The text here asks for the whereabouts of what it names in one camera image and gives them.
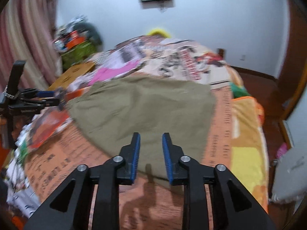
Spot orange box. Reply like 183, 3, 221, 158
65, 30, 86, 49

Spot green fabric storage box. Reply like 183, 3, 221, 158
61, 40, 97, 71

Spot printed bed blanket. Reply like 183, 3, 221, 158
10, 36, 268, 229

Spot yellow foam tube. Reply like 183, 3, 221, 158
146, 28, 171, 39

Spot wooden door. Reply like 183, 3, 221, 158
275, 0, 307, 96

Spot olive green pants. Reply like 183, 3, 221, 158
66, 75, 216, 187

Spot pink folded garment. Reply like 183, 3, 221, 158
88, 60, 142, 86

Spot pink slipper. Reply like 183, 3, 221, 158
276, 142, 288, 159

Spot striped red gold curtain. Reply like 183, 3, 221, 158
1, 0, 62, 90

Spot wooden bed post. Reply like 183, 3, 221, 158
217, 48, 226, 59

